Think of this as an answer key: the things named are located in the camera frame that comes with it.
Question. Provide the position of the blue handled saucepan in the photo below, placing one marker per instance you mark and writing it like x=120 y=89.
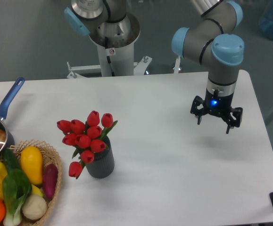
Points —
x=4 y=110

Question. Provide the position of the yellow squash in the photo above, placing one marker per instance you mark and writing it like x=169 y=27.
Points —
x=31 y=163

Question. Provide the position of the purple eggplant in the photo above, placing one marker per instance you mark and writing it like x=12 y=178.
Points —
x=49 y=182

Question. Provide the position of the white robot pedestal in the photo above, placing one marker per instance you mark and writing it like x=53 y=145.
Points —
x=112 y=62

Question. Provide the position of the red tulip bouquet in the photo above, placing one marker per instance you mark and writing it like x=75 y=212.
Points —
x=87 y=138

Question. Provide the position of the green bok choy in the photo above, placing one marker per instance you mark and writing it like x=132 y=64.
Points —
x=16 y=188

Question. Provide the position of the green cucumber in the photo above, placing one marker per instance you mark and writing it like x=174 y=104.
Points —
x=10 y=160

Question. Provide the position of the white garlic bulb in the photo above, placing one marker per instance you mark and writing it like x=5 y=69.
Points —
x=34 y=207

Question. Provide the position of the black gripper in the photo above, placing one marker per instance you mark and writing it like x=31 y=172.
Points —
x=217 y=106

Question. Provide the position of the dark grey ribbed vase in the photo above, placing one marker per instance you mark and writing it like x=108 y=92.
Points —
x=103 y=164

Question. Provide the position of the woven wicker basket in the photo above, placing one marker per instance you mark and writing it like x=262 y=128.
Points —
x=49 y=156

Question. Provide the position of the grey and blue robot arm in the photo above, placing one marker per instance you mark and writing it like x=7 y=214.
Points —
x=211 y=44

